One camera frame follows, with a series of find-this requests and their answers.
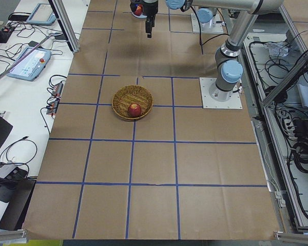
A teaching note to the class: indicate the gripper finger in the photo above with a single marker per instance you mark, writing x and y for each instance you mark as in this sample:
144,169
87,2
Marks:
149,24

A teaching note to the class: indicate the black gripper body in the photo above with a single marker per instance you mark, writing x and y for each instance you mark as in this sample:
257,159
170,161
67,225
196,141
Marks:
150,8

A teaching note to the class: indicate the red yellow apple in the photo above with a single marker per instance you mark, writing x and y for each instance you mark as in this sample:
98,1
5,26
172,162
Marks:
139,10

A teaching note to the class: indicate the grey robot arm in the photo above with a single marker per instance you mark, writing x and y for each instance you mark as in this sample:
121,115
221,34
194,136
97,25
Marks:
230,71
207,17

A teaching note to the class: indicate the white plate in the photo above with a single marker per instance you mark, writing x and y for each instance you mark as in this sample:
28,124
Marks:
141,16

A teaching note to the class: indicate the woven wicker basket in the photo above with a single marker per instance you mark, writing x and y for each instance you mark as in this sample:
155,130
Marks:
128,95

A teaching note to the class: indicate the dark red apple in basket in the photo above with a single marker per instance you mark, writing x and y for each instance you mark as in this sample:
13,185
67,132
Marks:
134,110

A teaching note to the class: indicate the far teach pendant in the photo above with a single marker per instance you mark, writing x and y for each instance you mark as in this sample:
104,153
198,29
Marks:
42,14

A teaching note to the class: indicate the teach pendant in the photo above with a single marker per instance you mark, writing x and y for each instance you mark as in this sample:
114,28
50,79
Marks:
31,66
42,14

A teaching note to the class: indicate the orange usb hub far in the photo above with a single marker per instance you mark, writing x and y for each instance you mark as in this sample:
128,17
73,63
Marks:
57,89

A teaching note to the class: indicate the orange usb hub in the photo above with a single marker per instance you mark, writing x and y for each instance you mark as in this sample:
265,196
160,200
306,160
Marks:
52,108
57,89

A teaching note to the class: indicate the near teach pendant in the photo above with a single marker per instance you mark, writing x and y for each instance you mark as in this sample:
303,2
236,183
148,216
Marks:
31,66

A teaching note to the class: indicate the orange usb hub near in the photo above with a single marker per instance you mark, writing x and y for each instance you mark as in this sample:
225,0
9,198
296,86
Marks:
52,108

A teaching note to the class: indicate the green tipped grabber stick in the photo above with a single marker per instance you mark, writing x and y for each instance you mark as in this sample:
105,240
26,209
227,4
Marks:
25,55

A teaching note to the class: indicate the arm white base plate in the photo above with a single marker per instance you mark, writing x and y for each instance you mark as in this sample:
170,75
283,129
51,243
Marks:
213,98
217,29

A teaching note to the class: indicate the aluminium frame post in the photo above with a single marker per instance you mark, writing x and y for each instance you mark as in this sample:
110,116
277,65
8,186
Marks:
65,25

